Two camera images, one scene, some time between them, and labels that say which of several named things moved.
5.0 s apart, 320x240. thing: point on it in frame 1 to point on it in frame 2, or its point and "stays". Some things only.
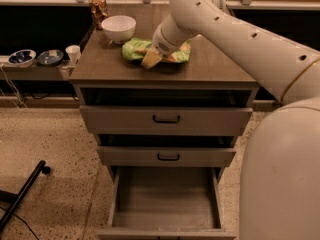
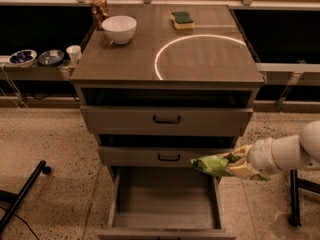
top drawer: (164, 112) stays
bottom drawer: (167, 203) stays
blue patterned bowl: (21, 58) stays
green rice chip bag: (136, 48) to (217, 164)
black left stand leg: (41, 167) stays
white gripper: (162, 44) to (261, 158)
